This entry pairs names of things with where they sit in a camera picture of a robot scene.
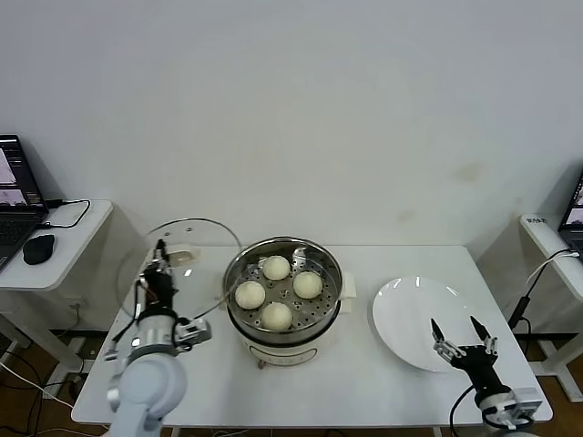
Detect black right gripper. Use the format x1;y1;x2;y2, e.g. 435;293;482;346
430;316;511;398

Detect black cable with adapter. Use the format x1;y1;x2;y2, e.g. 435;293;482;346
506;259;573;361

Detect white floor cable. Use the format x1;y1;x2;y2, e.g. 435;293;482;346
0;361;74;409

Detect glass lid with cream handle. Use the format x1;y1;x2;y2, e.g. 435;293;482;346
117;217;245;320

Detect white side table with mouse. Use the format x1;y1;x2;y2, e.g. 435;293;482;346
0;199;114;388

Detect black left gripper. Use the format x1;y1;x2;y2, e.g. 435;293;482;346
138;239;179;315

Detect cream electric cooker base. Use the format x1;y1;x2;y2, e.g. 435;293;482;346
226;295;354;369

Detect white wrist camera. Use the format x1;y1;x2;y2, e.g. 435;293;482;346
509;386;546;418
175;318;213;350

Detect white round plate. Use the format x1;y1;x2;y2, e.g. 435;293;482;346
372;276;483;373

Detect black floor cable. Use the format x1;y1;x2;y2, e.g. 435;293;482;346
0;339;87;401

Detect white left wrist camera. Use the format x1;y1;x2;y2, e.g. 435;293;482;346
175;318;213;350

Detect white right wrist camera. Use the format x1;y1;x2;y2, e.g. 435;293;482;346
509;386;546;418

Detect black laptop with dark screen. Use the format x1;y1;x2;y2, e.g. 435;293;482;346
0;134;50;274

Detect black computer mouse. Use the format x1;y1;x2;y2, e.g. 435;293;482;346
22;234;56;265

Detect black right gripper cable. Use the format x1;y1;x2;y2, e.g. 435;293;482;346
448;386;479;437

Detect white steamed baozi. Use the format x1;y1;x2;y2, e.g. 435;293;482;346
262;255;291;281
292;271;324;300
260;302;293;332
234;280;267;310

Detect black laptop cable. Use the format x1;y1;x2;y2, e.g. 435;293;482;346
36;198;92;230

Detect grey laptop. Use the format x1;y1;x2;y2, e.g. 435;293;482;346
556;166;583;263

